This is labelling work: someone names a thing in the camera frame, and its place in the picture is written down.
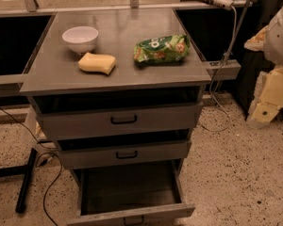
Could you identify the green snack bag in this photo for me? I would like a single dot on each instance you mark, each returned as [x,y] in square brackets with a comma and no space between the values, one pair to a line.
[162,50]

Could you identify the grey drawer cabinet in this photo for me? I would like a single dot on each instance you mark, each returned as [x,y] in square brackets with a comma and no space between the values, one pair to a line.
[55,84]

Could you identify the yellow sponge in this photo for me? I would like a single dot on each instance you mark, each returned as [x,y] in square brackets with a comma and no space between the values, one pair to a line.
[94,63]

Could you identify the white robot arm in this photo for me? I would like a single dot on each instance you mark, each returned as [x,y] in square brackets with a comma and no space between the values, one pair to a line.
[269,40]

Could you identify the grey middle drawer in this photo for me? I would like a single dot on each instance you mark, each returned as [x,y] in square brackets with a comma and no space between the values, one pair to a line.
[123,155]

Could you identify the black floor stand leg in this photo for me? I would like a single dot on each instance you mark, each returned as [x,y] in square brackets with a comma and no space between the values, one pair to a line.
[28,169]

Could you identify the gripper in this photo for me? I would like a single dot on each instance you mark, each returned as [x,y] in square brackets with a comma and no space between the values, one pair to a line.
[280,38]

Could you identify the dark side cabinet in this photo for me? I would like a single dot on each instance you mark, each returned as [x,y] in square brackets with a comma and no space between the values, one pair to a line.
[255,62]

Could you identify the white ceramic bowl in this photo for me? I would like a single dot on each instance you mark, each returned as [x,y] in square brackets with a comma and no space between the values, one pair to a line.
[81,39]

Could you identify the metal pole stand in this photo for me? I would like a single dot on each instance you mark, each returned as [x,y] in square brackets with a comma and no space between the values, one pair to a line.
[237,25]

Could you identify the grey bottom drawer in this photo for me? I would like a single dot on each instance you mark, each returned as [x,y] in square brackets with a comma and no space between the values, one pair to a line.
[130,195]

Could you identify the grey drawer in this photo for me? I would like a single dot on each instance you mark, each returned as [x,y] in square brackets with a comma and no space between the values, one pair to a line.
[130,195]
[123,155]
[103,123]

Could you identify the grey top drawer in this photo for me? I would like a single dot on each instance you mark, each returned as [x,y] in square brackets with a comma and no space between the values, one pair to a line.
[103,123]

